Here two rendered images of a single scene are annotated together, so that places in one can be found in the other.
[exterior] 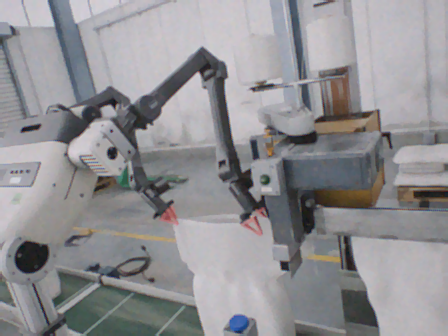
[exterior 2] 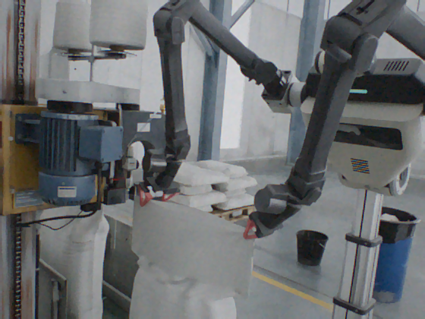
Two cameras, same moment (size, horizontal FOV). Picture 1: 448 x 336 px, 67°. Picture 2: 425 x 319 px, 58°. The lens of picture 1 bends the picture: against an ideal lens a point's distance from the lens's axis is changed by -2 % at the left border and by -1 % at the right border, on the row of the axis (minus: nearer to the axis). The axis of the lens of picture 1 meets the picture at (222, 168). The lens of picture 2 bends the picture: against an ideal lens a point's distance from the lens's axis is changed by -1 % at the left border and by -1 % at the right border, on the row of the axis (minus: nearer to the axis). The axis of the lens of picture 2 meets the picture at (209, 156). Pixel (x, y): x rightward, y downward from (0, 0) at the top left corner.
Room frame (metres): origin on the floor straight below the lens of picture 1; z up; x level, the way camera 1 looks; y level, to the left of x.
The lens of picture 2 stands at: (2.41, 0.26, 1.39)
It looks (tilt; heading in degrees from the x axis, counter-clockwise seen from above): 8 degrees down; 188
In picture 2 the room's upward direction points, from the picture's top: 5 degrees clockwise
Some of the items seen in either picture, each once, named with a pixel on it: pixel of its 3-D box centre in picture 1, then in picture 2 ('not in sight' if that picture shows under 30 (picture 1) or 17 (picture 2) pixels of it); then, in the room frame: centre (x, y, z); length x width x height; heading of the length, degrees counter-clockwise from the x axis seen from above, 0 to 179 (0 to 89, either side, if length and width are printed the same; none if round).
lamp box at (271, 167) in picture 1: (268, 176); not in sight; (0.90, -0.12, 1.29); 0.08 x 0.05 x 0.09; 56
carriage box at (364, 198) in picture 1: (342, 159); (41, 153); (1.26, -0.46, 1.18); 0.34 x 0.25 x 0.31; 146
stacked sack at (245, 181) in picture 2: not in sight; (230, 181); (-2.34, -0.14, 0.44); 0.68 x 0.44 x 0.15; 146
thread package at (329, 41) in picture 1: (329, 43); (75, 26); (1.15, -0.42, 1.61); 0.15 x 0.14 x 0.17; 56
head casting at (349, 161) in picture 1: (326, 182); (123, 140); (0.96, -0.29, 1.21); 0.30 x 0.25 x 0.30; 56
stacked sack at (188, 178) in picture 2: not in sight; (199, 176); (-1.83, -0.45, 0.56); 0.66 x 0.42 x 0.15; 146
